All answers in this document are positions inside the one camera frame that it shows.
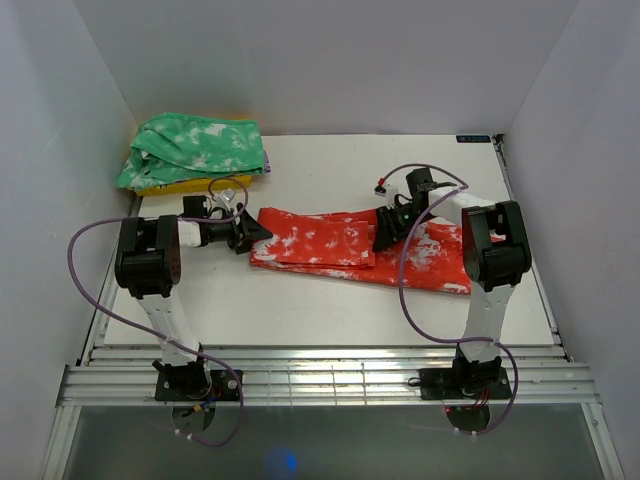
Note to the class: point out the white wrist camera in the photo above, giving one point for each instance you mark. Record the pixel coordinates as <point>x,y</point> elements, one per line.
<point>225,200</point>
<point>387,191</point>

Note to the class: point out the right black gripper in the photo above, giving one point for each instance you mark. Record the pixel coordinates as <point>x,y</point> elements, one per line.
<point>387,233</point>

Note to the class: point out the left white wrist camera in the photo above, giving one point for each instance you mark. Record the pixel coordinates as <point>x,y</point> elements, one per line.
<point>225,200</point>

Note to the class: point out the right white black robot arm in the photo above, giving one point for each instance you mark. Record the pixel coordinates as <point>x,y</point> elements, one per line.
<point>495,255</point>

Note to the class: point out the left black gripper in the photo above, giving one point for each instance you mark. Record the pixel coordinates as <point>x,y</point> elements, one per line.
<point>246,232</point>

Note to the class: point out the yellow folded trousers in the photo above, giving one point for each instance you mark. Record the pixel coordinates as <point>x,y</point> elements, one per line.
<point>175,187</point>

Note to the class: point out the purple folded garment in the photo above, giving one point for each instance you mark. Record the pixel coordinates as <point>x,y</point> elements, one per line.
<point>267,166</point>

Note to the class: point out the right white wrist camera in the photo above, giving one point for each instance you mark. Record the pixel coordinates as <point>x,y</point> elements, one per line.
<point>387,191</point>

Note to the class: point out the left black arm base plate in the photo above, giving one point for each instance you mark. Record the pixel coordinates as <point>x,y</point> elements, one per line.
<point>198,386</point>

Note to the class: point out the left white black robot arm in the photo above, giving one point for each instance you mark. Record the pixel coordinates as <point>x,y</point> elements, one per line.
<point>148,265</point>

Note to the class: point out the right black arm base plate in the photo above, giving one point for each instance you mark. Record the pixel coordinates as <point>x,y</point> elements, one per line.
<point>439,384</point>

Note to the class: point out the green tie-dye trousers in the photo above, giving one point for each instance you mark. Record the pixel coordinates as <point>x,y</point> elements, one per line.
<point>200,145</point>

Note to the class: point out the red tie-dye trousers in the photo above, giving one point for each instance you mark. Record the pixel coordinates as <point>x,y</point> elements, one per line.
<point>339,245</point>

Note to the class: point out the dark table label sticker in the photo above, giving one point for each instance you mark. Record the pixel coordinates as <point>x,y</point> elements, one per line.
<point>473,139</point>

